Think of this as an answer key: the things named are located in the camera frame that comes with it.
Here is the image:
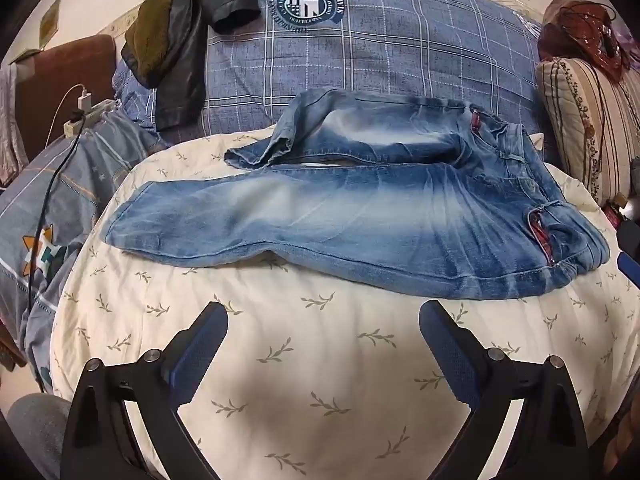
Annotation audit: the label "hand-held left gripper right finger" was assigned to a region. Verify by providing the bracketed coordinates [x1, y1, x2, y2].
[418, 299, 591, 480]

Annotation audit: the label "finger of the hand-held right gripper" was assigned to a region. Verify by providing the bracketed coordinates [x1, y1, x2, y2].
[616, 220, 640, 288]

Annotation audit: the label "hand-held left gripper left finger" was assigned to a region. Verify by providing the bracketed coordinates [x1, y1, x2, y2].
[60, 301, 230, 480]

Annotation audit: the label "blue washed denim pants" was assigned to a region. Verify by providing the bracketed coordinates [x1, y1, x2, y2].
[102, 87, 612, 301]

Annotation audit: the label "cream leaf-print quilt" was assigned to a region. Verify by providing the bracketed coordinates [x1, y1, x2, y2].
[50, 127, 633, 480]

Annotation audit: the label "striped beige pillow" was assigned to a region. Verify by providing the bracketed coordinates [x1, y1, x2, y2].
[536, 57, 640, 208]

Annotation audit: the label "person's grey trouser leg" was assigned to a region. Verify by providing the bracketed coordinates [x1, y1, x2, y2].
[5, 394, 71, 480]

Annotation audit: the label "blue star-print bed sheet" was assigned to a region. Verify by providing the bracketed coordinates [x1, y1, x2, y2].
[0, 110, 166, 396]

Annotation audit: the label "purple cloth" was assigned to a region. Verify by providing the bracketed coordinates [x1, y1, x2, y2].
[612, 20, 640, 66]

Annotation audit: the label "red-brown glossy bag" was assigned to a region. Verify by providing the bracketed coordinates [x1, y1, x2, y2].
[539, 0, 632, 83]

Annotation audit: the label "white power strip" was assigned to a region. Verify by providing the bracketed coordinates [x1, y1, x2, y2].
[64, 100, 117, 137]

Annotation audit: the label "black leather jacket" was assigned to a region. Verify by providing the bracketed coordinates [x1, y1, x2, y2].
[121, 0, 261, 131]

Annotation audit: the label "pink cloth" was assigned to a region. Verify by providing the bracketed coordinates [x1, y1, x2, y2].
[0, 62, 28, 186]

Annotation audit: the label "brown headboard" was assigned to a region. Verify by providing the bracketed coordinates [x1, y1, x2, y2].
[14, 35, 117, 161]

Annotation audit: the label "blue plaid duvet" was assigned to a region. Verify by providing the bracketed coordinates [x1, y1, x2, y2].
[112, 0, 548, 148]

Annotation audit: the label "olive green cloth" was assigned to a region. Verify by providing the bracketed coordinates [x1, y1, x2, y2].
[125, 0, 178, 83]

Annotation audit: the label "black cable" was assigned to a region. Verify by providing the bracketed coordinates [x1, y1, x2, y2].
[27, 110, 86, 311]

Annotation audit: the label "white cable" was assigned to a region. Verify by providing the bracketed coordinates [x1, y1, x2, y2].
[52, 84, 88, 126]

